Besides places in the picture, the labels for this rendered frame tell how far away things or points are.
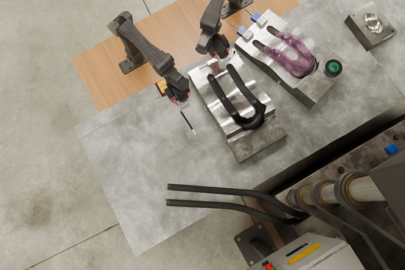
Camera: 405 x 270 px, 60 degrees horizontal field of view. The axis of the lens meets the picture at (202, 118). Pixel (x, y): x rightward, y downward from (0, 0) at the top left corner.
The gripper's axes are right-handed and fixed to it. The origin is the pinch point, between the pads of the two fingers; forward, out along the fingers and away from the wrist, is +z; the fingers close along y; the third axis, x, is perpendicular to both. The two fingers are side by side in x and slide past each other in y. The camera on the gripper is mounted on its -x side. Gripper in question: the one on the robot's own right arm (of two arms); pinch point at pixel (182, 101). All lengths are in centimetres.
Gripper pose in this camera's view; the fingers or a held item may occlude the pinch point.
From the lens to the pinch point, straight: 159.8
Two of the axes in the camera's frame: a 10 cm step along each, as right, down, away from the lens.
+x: -4.2, -6.2, 6.6
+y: 8.7, -4.8, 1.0
